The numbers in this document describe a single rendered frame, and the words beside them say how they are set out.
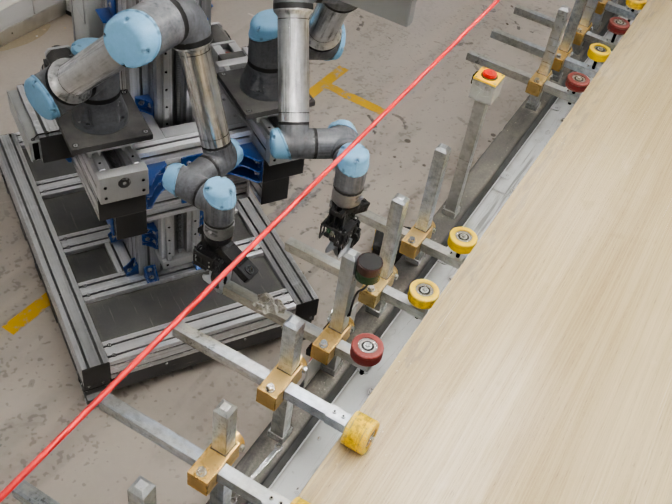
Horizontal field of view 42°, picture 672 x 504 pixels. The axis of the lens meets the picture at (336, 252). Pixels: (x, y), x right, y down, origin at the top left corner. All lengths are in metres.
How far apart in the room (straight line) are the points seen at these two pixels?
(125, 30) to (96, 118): 0.54
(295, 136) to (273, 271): 1.18
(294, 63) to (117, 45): 0.42
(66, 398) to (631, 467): 1.87
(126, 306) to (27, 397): 0.44
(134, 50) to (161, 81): 0.64
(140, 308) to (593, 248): 1.51
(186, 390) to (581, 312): 1.43
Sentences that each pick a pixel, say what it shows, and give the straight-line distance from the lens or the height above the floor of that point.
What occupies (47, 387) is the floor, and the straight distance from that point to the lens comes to 3.20.
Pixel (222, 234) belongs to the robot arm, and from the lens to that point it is 2.14.
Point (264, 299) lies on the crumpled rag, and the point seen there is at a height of 0.87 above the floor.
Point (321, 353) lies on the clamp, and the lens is 2.17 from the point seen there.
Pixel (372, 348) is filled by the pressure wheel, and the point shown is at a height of 0.90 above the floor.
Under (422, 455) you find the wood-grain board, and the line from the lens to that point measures 1.99.
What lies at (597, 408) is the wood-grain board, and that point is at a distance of 2.20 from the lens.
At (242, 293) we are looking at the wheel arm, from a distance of 2.27.
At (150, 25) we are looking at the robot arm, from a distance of 1.95.
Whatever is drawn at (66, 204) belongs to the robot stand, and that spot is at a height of 0.21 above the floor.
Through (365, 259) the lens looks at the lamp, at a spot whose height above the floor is 1.13.
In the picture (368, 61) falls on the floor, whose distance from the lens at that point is 4.79.
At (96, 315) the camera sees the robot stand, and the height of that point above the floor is 0.21.
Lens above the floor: 2.55
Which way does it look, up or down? 44 degrees down
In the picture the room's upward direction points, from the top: 10 degrees clockwise
